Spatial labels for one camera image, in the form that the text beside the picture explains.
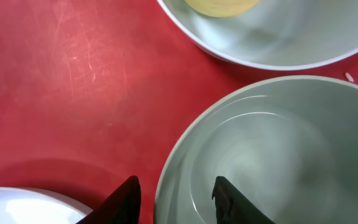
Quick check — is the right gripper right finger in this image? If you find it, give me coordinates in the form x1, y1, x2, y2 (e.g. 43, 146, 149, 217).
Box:
212, 176, 275, 224

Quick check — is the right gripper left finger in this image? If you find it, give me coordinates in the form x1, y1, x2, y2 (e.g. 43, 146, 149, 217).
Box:
77, 175, 141, 224

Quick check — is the light blue plate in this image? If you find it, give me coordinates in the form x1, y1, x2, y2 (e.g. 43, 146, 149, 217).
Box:
0, 187, 93, 224

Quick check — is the light blue small bowl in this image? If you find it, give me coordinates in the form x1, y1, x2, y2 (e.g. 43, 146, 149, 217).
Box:
159, 0, 358, 71

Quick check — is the mint green bowl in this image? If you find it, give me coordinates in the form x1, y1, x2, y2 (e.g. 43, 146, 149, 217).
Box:
154, 75, 358, 223

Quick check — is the yellow plastic cup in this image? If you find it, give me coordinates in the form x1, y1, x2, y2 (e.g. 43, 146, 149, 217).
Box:
185, 0, 259, 17

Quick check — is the red serving tray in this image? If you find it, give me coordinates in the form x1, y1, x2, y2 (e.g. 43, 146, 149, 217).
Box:
0, 1, 355, 223

